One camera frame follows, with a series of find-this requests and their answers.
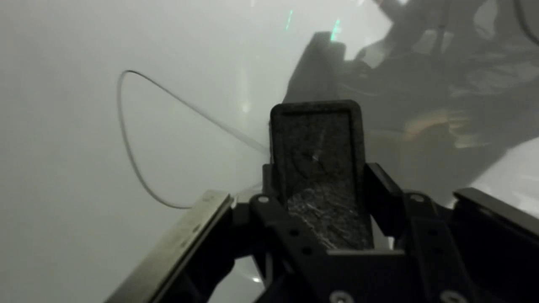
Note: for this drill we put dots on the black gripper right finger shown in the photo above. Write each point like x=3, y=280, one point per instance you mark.
x=436, y=247

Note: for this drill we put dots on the black felt duster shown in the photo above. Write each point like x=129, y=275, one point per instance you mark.
x=321, y=169

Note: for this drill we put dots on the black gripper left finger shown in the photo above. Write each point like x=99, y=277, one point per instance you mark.
x=292, y=242

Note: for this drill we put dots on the large white whiteboard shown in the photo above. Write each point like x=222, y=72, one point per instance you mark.
x=85, y=112

